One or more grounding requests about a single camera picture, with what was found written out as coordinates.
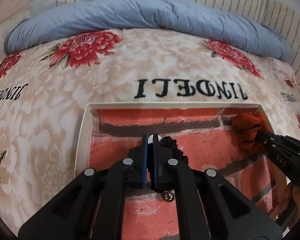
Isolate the rust orange scrunchie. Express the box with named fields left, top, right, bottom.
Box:
left=230, top=112, right=270, bottom=154

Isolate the black beaded hair tie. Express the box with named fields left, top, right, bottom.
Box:
left=161, top=136, right=190, bottom=167

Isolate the right hand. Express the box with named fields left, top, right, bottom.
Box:
left=270, top=181, right=300, bottom=231

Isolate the white tray with brick lining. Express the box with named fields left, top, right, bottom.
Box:
left=73, top=101, right=278, bottom=240

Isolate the floral fleece bed blanket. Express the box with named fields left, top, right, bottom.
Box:
left=0, top=29, right=300, bottom=234

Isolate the rolled blue quilt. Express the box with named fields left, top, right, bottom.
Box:
left=4, top=0, right=291, bottom=62

